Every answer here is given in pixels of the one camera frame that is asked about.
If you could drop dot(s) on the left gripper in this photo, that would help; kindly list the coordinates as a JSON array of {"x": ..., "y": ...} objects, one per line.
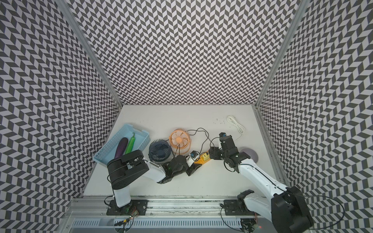
[{"x": 193, "y": 168}]

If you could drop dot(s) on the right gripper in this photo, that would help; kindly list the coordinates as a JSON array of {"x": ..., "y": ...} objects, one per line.
[{"x": 213, "y": 152}]

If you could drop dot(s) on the orange power strip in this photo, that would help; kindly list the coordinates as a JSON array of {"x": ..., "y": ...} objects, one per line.
[{"x": 200, "y": 161}]

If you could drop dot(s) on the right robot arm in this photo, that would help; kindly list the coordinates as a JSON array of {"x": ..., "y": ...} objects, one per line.
[{"x": 285, "y": 207}]

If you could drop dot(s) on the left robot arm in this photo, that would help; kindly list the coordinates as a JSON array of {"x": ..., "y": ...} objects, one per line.
[{"x": 129, "y": 167}]

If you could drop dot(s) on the orange desk fan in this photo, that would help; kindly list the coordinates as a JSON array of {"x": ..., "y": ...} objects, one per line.
[{"x": 180, "y": 141}]

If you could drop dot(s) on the dark blue desk fan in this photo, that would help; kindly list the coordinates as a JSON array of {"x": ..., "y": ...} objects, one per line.
[{"x": 159, "y": 151}]

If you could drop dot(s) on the yellow USB charger plug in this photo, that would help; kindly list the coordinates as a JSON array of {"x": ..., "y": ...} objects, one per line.
[{"x": 205, "y": 157}]

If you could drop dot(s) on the purple bowl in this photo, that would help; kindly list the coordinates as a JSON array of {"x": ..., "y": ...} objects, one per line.
[{"x": 252, "y": 153}]

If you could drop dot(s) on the green cucumber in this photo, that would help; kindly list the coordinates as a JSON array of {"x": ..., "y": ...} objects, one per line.
[{"x": 130, "y": 144}]

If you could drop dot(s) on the purple eggplant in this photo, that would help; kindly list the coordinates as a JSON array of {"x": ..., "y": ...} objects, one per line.
[{"x": 122, "y": 145}]

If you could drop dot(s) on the light blue plastic basket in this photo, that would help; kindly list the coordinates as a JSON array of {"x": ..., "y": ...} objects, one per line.
[{"x": 107, "y": 152}]

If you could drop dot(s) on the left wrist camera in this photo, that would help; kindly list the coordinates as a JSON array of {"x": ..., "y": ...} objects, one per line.
[{"x": 193, "y": 157}]

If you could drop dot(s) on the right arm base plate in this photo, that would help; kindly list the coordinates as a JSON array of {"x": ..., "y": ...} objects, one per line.
[{"x": 236, "y": 208}]

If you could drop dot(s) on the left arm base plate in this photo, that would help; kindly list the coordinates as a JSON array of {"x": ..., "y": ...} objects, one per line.
[{"x": 134, "y": 208}]

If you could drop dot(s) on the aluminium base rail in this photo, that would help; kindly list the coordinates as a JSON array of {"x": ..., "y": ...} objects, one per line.
[{"x": 164, "y": 214}]

